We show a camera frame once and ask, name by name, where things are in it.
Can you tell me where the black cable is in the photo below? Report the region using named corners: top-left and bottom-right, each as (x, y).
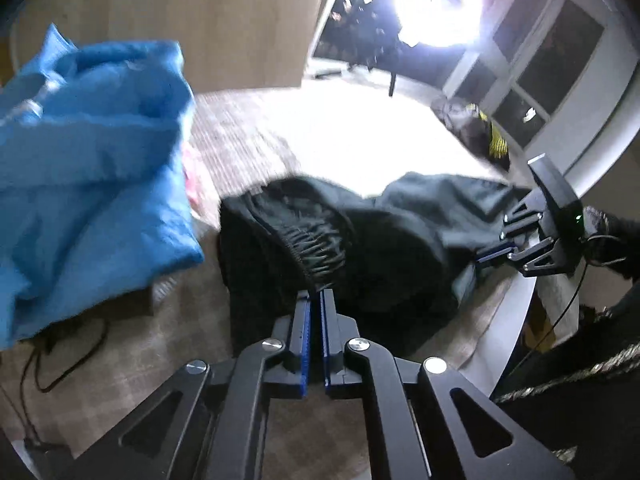
top-left (17, 317), bottom-right (111, 451)

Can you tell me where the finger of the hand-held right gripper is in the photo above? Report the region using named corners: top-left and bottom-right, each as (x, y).
top-left (501, 194), bottom-right (546, 239)
top-left (475, 237), bottom-right (558, 279)

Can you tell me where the ring light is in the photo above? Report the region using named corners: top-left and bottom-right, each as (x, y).
top-left (345, 0), bottom-right (483, 48)

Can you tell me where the black tripod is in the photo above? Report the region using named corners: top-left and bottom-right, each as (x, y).
top-left (345, 35), bottom-right (401, 98)

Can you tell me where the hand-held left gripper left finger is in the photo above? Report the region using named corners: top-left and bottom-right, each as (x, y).
top-left (72, 300), bottom-right (313, 480)

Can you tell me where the pink garment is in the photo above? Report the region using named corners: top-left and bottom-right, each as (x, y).
top-left (182, 142), bottom-right (211, 221)

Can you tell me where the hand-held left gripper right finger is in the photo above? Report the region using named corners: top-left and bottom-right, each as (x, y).
top-left (320, 289), bottom-right (576, 480)

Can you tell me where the blue striped garment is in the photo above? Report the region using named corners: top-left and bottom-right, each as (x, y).
top-left (0, 22), bottom-right (206, 351)

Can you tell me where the person's dark clothing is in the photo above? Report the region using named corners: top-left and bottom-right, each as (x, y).
top-left (495, 305), bottom-right (640, 480)

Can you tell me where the person's right forearm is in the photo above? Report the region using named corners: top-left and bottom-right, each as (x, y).
top-left (580, 205), bottom-right (640, 281)

